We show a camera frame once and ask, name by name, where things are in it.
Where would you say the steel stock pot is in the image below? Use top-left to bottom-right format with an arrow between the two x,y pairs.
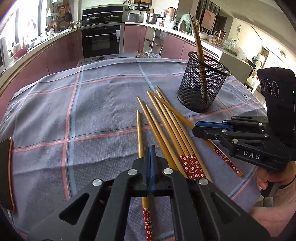
146,13 -> 161,25

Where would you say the black mesh utensil holder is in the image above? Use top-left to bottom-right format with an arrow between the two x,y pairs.
177,51 -> 231,113

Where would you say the black camera box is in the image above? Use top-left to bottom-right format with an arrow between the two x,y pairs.
257,67 -> 295,147

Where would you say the white microwave oven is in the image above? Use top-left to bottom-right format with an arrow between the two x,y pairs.
0,37 -> 10,74

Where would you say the black built-in oven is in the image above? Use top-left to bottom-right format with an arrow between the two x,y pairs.
81,4 -> 126,62

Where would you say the bamboo chopstick red end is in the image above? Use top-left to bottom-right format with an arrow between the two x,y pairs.
162,104 -> 200,181
155,89 -> 206,179
147,91 -> 198,181
137,96 -> 178,171
157,86 -> 213,183
149,90 -> 243,177
145,104 -> 187,178
136,109 -> 155,241

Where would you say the right hand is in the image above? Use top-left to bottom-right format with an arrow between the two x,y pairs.
256,161 -> 295,191

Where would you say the plaid grey tablecloth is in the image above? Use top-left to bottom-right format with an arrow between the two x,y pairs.
1,58 -> 266,238

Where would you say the pink bowl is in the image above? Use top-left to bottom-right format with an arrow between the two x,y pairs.
14,45 -> 29,59

